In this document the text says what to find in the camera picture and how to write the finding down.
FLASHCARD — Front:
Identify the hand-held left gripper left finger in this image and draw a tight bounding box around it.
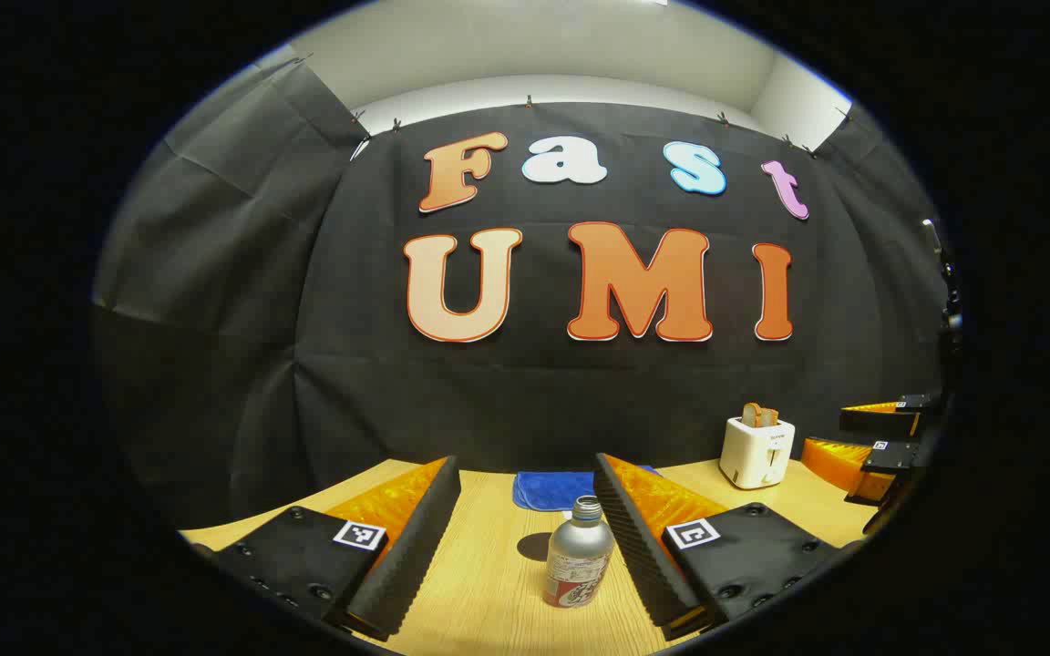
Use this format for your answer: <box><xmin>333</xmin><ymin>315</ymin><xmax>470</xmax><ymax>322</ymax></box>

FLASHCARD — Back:
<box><xmin>192</xmin><ymin>454</ymin><xmax>463</xmax><ymax>643</ymax></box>

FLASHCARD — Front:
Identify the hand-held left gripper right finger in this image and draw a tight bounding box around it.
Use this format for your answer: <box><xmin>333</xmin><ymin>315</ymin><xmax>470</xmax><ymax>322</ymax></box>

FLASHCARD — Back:
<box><xmin>592</xmin><ymin>452</ymin><xmax>855</xmax><ymax>643</ymax></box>

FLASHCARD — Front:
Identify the silver water bottle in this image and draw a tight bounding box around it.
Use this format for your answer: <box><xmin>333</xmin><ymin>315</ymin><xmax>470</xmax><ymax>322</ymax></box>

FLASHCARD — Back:
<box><xmin>543</xmin><ymin>495</ymin><xmax>617</xmax><ymax>610</ymax></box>

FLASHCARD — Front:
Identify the blue towel cloth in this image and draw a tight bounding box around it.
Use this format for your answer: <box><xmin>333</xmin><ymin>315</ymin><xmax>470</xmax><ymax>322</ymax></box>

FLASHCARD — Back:
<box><xmin>513</xmin><ymin>466</ymin><xmax>663</xmax><ymax>513</ymax></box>

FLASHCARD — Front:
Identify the white toaster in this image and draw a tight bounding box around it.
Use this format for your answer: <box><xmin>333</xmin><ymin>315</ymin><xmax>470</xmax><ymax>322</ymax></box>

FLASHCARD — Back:
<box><xmin>720</xmin><ymin>416</ymin><xmax>797</xmax><ymax>490</ymax></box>

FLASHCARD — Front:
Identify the black backdrop cloth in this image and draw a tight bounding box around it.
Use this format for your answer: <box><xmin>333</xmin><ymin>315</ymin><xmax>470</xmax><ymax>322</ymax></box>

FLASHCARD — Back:
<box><xmin>92</xmin><ymin>59</ymin><xmax>950</xmax><ymax>529</ymax></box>

